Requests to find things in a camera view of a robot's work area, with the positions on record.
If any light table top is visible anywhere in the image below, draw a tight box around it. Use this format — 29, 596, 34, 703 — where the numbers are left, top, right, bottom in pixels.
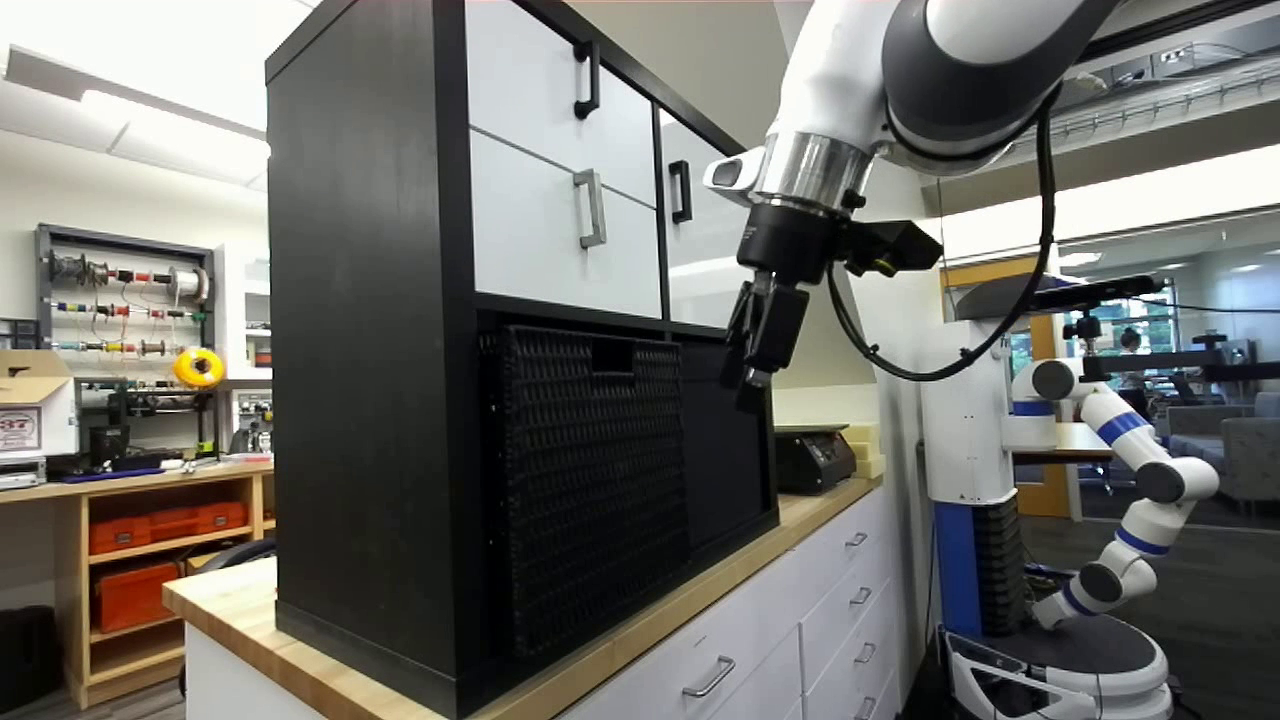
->
1004, 417, 1115, 467

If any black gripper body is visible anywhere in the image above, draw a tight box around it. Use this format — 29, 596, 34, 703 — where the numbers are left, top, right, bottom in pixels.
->
731, 202, 855, 292

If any grey tool rack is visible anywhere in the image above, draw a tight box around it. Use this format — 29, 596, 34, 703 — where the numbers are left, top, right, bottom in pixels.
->
34, 219, 226, 381

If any black label printer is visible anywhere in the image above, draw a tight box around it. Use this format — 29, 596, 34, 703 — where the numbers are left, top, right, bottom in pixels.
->
773, 421, 860, 497

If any wooden workbench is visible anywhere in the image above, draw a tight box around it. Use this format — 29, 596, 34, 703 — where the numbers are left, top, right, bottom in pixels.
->
0, 455, 280, 711

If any white cabinet door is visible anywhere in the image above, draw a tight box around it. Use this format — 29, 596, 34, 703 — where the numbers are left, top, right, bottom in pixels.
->
656, 110, 760, 335

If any black benchtop machine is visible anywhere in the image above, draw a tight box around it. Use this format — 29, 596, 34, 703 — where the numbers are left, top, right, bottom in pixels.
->
44, 377, 167, 484

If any white base cabinet wooden top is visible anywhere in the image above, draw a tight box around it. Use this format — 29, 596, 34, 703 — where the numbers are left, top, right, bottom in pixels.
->
161, 455, 912, 720

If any white drawer with silver handle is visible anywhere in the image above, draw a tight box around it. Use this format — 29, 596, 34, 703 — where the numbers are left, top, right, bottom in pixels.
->
470, 127, 668, 321

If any white drawer with black handle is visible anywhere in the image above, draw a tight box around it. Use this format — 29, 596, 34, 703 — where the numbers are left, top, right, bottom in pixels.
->
462, 0, 659, 213

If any cardboard box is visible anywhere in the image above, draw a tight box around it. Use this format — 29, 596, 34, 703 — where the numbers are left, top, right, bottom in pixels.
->
0, 349, 81, 462

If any plain black basket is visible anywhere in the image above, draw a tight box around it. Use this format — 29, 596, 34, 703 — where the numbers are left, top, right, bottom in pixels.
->
678, 335, 777, 574

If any small orange storage box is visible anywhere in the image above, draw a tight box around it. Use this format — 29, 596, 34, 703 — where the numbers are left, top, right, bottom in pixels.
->
93, 555, 194, 635

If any long orange storage box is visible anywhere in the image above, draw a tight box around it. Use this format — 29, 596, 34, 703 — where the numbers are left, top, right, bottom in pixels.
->
90, 497, 256, 562

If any black drawer handle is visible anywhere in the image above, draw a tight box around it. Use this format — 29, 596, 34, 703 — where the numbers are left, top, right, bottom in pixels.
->
574, 44, 606, 126

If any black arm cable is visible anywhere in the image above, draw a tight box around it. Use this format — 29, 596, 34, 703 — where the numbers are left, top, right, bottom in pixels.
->
825, 76, 1066, 388

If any black door handle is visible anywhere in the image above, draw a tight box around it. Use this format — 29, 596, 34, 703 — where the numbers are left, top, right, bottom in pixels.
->
663, 157, 696, 230

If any black basket with handle slot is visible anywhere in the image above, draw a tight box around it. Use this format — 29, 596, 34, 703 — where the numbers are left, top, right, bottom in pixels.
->
477, 317, 694, 676

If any white blue mobile robot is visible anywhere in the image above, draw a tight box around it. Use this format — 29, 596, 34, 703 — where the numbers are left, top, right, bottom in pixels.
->
916, 317, 1178, 720

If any black shelf unit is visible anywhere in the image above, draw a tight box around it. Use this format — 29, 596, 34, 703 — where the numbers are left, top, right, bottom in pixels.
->
259, 0, 783, 720

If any yellow filament spool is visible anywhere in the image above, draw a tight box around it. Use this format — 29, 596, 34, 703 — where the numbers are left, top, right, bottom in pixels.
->
172, 345, 231, 396

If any black floor bin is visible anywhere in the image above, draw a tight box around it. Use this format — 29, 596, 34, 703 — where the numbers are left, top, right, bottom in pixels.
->
0, 603, 65, 718

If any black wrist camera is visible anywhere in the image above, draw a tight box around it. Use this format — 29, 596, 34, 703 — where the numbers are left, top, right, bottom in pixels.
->
835, 217, 948, 281

